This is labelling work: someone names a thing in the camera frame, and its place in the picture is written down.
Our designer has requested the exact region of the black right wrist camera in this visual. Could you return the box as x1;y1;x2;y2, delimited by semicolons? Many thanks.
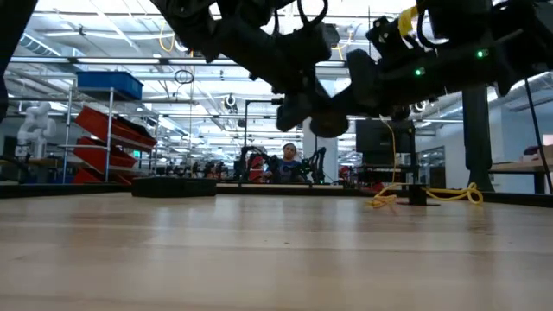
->
365;16;418;60

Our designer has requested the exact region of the black plastic cord spool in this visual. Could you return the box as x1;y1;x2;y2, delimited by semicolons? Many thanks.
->
396;183;441;207
309;107;350;139

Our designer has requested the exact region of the long horizontal light rail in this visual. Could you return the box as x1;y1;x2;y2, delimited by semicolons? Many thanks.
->
8;55;351;71

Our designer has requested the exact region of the blue storage bin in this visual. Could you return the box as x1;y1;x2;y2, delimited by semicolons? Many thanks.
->
76;71;144;101

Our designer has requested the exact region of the hanging yellow background cable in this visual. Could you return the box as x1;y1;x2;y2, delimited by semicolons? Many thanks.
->
379;118;397;183

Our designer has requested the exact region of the person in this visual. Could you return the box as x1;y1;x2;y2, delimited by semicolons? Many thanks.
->
270;142;310;183

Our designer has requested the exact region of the small yellow tape tag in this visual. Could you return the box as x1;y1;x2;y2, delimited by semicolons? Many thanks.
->
397;4;421;36

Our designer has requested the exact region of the black aluminium table frame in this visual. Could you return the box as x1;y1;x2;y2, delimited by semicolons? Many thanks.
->
0;181;553;208

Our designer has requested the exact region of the black monitor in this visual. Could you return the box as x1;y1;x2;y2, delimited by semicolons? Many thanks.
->
354;119;416;168

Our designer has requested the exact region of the red plastic bin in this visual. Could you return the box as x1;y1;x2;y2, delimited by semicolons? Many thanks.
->
72;136;138;170
75;106;157;150
71;167;133;186

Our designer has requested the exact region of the yellow cord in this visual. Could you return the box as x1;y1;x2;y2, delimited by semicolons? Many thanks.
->
366;181;484;209

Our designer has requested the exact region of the metal shelf rack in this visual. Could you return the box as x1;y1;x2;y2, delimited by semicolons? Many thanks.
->
60;86;161;185

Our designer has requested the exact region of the tall black column stand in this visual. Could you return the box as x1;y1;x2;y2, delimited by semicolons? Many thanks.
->
461;86;496;193

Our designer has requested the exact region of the wooden side table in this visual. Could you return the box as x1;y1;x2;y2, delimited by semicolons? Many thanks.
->
490;146;553;194

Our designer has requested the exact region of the distant black gantry frame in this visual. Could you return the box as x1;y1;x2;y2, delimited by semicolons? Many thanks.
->
239;98;326;186

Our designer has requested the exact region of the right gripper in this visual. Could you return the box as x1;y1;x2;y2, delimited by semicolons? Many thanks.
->
332;48;437;121

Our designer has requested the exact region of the white pillar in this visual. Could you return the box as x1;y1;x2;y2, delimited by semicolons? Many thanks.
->
303;118;339;182

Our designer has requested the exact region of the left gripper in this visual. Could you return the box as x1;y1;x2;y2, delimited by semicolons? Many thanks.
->
270;21;342;133

